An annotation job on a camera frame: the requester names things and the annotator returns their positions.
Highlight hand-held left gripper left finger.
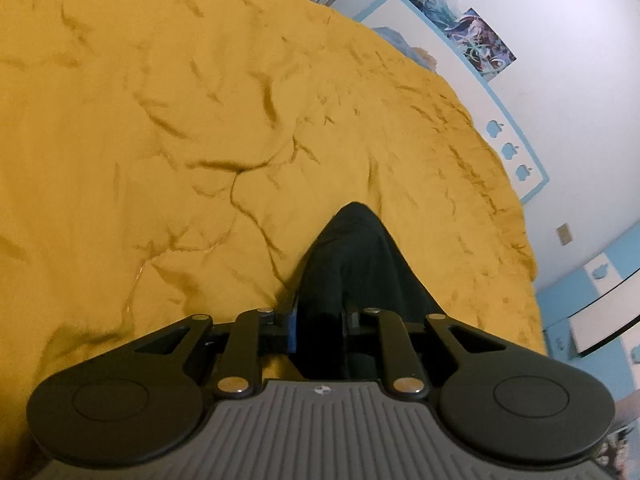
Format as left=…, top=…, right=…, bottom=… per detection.
left=135, top=307, right=300, bottom=397

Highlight blue pillow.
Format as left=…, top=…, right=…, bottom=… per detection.
left=372, top=25, right=442, bottom=70

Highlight yellow bedspread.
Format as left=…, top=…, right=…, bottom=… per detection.
left=0, top=0, right=547, bottom=463

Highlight black pants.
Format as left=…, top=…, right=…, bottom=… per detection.
left=295, top=202, right=446, bottom=382

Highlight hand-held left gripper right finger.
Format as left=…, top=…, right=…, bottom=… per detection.
left=344, top=308, right=501, bottom=397

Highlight black framed mirror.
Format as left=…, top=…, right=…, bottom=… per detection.
left=569, top=271, right=640, bottom=357

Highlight white and blue headboard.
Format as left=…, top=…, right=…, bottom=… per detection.
left=356, top=0, right=549, bottom=204

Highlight wall poster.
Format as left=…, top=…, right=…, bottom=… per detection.
left=350, top=0, right=517, bottom=82

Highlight blue and white wardrobe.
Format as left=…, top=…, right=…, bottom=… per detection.
left=534, top=240, right=640, bottom=411

